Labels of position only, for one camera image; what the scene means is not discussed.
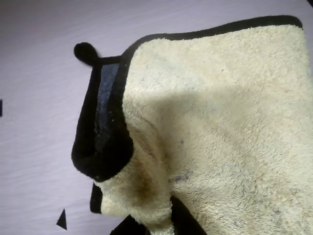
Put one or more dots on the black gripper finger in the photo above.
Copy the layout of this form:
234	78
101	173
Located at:
132	227
183	220

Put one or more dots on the yellow towel with black trim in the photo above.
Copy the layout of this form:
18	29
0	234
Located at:
220	122

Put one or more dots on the black triangle tape marker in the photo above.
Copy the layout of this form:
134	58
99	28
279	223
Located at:
62	221

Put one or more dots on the black square tape marker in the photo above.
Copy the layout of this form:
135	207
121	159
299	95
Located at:
1	107

